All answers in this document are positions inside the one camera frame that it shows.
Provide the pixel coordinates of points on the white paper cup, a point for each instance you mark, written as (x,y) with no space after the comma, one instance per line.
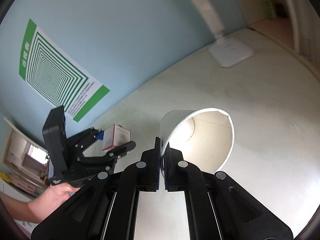
(212,140)

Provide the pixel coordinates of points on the green striped wall poster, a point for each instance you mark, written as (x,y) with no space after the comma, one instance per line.
(57,75)

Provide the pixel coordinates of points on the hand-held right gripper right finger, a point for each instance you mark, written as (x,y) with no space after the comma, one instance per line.
(173,175)

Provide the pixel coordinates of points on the small white red box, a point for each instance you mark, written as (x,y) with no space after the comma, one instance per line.
(117,136)

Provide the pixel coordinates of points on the person's left hand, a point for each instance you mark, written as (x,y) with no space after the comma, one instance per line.
(55,197)

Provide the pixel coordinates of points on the person's left forearm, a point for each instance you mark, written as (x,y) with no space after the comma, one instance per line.
(17,207)

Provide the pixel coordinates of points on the white window frame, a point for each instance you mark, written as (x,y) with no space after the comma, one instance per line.
(22,155)

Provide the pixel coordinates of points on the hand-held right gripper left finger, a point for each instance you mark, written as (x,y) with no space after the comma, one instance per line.
(152,170)

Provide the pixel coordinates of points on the green bottle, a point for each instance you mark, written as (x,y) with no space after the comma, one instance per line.
(269,7)

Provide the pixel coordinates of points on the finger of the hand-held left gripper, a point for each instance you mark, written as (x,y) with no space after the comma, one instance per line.
(86,136)
(122,148)

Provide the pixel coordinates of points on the white desk lamp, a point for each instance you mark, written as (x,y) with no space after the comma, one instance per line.
(230,50)

